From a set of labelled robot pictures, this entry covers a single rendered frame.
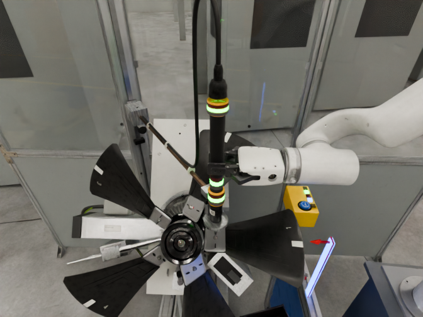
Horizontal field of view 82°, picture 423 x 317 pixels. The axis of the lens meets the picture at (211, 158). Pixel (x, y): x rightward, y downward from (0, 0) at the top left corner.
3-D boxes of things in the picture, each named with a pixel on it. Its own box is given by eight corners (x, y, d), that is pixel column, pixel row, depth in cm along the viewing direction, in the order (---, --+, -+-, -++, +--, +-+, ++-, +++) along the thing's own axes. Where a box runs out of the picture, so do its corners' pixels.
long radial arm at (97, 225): (169, 214, 97) (162, 219, 85) (169, 233, 96) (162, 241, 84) (97, 212, 98) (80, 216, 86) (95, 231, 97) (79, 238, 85)
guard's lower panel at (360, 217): (61, 243, 204) (8, 153, 151) (378, 253, 196) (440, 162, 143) (59, 246, 201) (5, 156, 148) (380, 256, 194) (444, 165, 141)
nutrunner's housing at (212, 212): (206, 225, 72) (203, 63, 45) (217, 219, 73) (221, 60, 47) (213, 234, 69) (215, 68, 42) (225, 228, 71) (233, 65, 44)
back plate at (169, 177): (112, 291, 96) (111, 292, 95) (121, 118, 101) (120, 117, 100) (248, 296, 95) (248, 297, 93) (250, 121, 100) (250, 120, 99)
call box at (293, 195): (282, 201, 116) (286, 185, 110) (303, 202, 116) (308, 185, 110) (289, 229, 103) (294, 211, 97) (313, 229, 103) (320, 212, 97)
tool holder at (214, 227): (195, 214, 72) (194, 190, 66) (215, 204, 75) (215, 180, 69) (212, 236, 66) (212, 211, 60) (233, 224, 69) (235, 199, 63)
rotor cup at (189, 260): (164, 255, 80) (153, 270, 67) (165, 210, 81) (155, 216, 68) (208, 256, 80) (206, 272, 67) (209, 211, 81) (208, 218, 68)
